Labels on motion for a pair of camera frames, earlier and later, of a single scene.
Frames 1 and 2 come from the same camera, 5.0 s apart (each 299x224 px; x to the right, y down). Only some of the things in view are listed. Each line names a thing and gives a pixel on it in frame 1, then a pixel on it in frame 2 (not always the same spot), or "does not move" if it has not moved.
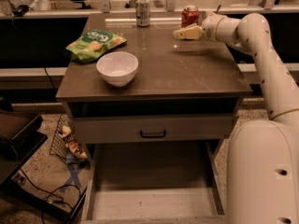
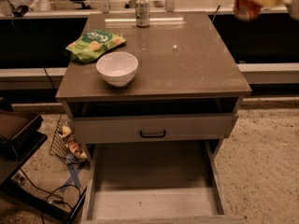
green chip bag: x=92 y=43 does not move
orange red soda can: x=190 y=16 → x=245 y=8
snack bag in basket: x=72 y=143 does not move
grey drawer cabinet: x=130 y=84 does not move
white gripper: x=209 y=26 → x=293 y=2
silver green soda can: x=143 y=10 does not move
